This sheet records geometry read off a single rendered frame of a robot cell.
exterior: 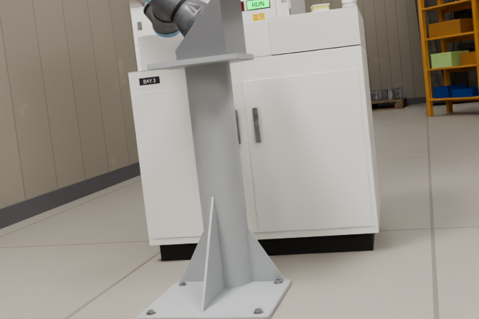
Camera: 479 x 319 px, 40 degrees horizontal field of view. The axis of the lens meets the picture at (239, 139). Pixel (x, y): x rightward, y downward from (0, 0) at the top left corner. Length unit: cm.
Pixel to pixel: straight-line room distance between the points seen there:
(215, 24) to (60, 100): 294
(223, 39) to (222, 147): 37
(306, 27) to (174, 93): 60
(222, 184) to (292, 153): 45
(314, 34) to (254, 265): 92
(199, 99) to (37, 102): 265
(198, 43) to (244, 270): 81
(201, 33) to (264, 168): 68
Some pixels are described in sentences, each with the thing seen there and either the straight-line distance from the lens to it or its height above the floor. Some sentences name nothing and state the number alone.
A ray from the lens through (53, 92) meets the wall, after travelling 497.
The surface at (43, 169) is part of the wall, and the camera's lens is 477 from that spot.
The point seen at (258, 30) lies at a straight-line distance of 263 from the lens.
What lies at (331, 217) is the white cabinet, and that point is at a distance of 265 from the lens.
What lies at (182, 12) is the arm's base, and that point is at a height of 98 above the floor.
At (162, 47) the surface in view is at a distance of 273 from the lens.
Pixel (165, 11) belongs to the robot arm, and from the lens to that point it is 234.
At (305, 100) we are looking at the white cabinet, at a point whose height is 63.
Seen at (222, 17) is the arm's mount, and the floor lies 95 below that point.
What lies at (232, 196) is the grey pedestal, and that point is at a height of 34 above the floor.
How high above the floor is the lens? 71
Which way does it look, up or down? 5 degrees down
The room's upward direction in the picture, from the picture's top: 6 degrees counter-clockwise
